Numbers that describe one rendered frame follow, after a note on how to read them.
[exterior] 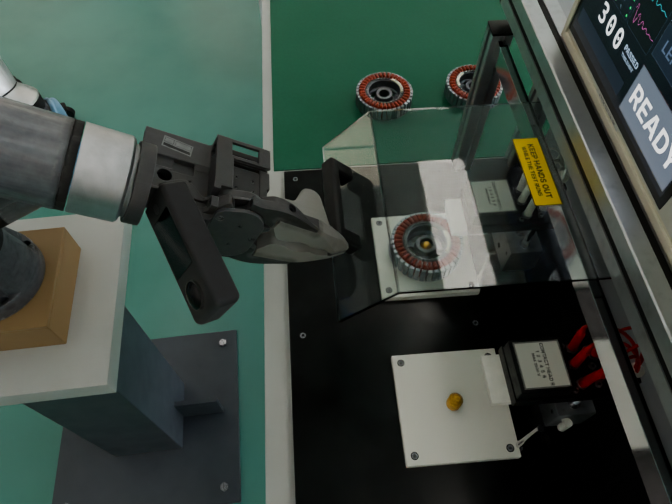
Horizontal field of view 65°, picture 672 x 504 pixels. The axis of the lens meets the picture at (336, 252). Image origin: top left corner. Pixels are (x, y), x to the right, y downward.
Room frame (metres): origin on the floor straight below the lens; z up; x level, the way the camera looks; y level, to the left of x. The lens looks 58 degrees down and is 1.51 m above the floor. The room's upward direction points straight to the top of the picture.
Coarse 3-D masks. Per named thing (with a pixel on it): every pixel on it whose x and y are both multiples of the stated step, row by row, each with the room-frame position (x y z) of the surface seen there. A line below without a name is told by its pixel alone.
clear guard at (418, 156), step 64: (384, 128) 0.44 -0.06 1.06; (448, 128) 0.44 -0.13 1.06; (512, 128) 0.44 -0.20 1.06; (384, 192) 0.35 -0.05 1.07; (448, 192) 0.35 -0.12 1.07; (512, 192) 0.35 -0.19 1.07; (576, 192) 0.35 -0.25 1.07; (384, 256) 0.27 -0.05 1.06; (448, 256) 0.27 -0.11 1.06; (512, 256) 0.27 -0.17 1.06; (576, 256) 0.27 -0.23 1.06
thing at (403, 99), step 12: (384, 72) 0.87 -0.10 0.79; (360, 84) 0.84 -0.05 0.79; (372, 84) 0.85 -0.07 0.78; (384, 84) 0.86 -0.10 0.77; (396, 84) 0.84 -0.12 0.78; (408, 84) 0.84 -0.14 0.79; (360, 96) 0.81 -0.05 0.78; (384, 96) 0.83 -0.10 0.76; (396, 96) 0.83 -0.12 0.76; (408, 96) 0.80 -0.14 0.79; (360, 108) 0.80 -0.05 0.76; (372, 108) 0.78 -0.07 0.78; (384, 108) 0.77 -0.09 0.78; (396, 108) 0.78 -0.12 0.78; (408, 108) 0.79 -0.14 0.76
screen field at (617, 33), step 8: (600, 8) 0.49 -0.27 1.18; (608, 8) 0.48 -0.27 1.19; (600, 16) 0.48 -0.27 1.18; (608, 16) 0.47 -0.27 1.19; (616, 16) 0.46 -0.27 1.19; (600, 24) 0.48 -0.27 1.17; (608, 24) 0.47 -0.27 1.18; (616, 24) 0.45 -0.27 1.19; (608, 32) 0.46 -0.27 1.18; (616, 32) 0.45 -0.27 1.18; (624, 32) 0.44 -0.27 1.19; (608, 40) 0.45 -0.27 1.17; (616, 40) 0.44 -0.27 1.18; (624, 40) 0.43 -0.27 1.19; (616, 48) 0.44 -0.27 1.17
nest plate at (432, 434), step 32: (448, 352) 0.28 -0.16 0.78; (480, 352) 0.28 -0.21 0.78; (416, 384) 0.23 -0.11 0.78; (448, 384) 0.23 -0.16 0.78; (480, 384) 0.23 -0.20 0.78; (416, 416) 0.19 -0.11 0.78; (448, 416) 0.19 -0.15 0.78; (480, 416) 0.19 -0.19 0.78; (416, 448) 0.15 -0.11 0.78; (448, 448) 0.15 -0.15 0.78; (480, 448) 0.15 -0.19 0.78; (512, 448) 0.15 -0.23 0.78
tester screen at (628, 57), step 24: (600, 0) 0.50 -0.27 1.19; (624, 0) 0.46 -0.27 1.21; (648, 0) 0.43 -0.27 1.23; (576, 24) 0.52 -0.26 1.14; (624, 24) 0.44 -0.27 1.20; (648, 24) 0.41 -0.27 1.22; (624, 48) 0.43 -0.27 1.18; (648, 48) 0.40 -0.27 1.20; (600, 72) 0.44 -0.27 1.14; (624, 72) 0.41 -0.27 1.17; (624, 96) 0.39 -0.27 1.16; (624, 120) 0.37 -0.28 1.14; (648, 168) 0.32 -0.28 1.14
